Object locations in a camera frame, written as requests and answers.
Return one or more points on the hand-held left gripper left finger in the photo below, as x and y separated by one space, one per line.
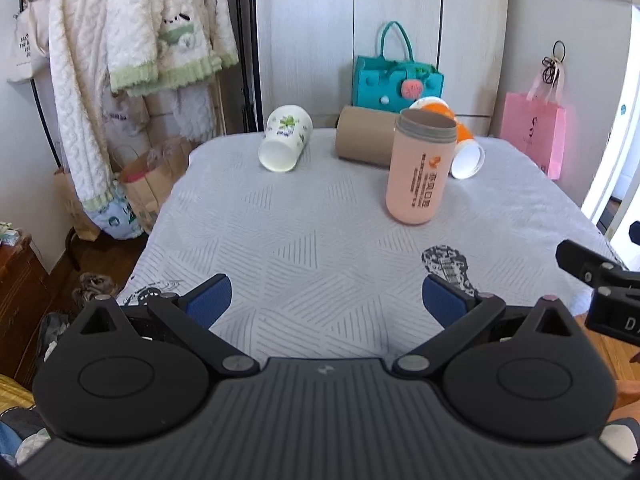
207 301

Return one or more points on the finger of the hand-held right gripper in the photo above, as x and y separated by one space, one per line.
590 262

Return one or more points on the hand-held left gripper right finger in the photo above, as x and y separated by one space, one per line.
442 301

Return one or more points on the white cup with green print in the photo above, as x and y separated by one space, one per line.
285 140

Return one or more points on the pink cup with grey rim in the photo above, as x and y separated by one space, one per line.
420 170

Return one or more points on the orange and white cup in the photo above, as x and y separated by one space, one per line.
467 155

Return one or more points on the brown furry slipper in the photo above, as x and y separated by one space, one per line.
95 285

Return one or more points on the blue and white plastic pack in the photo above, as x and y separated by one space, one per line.
117 217

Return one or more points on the brown paper bag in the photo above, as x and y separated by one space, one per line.
150 185
72 210

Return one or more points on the grey patterned tablecloth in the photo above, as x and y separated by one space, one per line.
320 230

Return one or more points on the pink paper bag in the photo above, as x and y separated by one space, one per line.
535 130

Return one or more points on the brown cardboard tube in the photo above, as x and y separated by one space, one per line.
362 135

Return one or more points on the brown wooden cabinet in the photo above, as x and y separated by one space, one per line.
20 305

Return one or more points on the yellow cloth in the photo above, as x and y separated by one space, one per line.
14 392

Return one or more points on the teal felt handbag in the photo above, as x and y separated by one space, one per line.
387 80

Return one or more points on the black coat rack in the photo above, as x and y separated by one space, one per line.
42 125

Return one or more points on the black tripod pole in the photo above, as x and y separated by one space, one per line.
246 60

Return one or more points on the white fleece robe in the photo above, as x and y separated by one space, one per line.
125 35

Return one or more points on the white wardrobe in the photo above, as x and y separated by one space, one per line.
380 10

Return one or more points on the white tote bag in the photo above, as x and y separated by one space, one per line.
27 40

